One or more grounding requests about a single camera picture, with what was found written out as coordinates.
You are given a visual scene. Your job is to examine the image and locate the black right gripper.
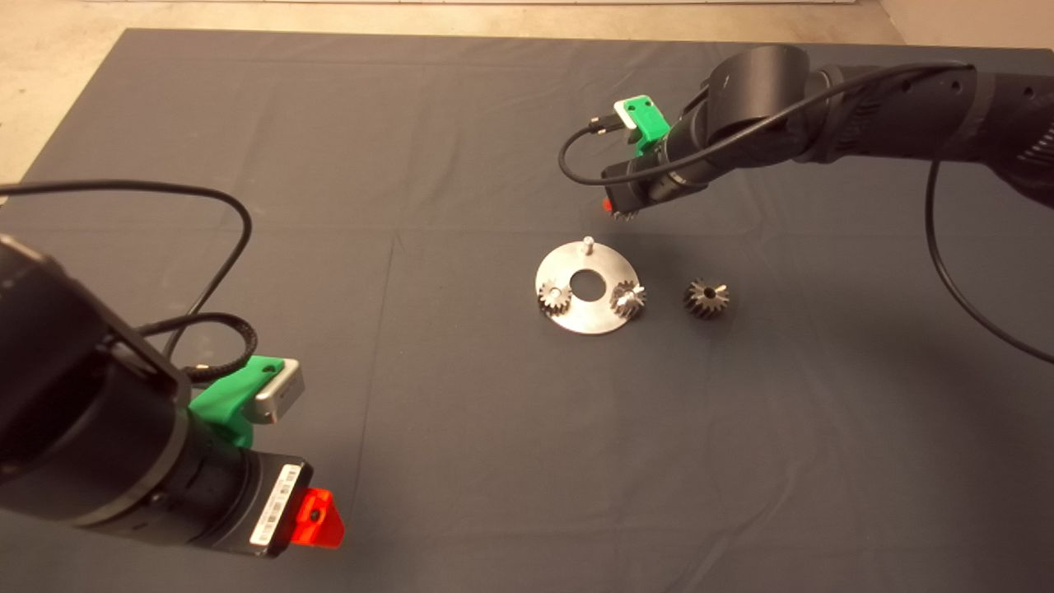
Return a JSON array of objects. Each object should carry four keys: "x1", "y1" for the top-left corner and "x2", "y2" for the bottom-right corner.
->
[{"x1": 601, "y1": 151, "x2": 709, "y2": 220}]

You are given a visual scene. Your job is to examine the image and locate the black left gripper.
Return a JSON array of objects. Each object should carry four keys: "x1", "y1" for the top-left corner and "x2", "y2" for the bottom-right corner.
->
[{"x1": 144, "y1": 414, "x2": 347, "y2": 557}]

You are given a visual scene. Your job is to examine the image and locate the large steel gear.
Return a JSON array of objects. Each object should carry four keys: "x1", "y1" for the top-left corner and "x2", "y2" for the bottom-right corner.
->
[{"x1": 683, "y1": 278, "x2": 730, "y2": 320}]

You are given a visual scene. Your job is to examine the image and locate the round metal plate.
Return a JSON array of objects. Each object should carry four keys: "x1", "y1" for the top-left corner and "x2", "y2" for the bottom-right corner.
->
[{"x1": 535, "y1": 236, "x2": 640, "y2": 336}]

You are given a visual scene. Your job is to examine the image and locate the green right camera mount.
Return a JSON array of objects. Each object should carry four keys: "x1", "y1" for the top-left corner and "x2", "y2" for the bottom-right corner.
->
[{"x1": 619, "y1": 96, "x2": 672, "y2": 157}]

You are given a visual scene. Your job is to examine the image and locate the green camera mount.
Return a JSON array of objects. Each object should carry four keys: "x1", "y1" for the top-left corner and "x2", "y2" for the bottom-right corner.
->
[
  {"x1": 189, "y1": 355, "x2": 286, "y2": 450},
  {"x1": 619, "y1": 96, "x2": 672, "y2": 157}
]

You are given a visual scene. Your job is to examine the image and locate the silver left camera box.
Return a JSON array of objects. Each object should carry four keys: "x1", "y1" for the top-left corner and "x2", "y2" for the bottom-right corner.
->
[{"x1": 255, "y1": 360, "x2": 305, "y2": 425}]

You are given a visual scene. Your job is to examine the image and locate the green left camera mount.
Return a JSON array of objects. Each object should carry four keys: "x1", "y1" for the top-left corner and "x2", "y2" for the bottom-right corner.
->
[{"x1": 189, "y1": 355, "x2": 286, "y2": 450}]

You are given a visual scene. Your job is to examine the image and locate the black braided cable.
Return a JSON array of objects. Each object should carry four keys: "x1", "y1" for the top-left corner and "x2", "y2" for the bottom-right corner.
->
[{"x1": 136, "y1": 311, "x2": 259, "y2": 384}]

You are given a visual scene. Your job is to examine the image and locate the black left camera cable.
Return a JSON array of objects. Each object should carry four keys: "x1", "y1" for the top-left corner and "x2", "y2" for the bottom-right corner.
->
[{"x1": 0, "y1": 180, "x2": 254, "y2": 359}]

